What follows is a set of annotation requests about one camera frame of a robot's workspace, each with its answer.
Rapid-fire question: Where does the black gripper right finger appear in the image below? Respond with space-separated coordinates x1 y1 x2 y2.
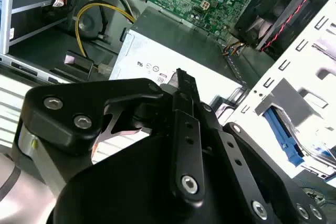
183 69 329 224

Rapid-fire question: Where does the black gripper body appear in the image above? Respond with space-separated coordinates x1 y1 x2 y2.
51 132 253 224

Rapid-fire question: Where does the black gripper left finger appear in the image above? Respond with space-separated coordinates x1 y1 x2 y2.
16 68 207 206

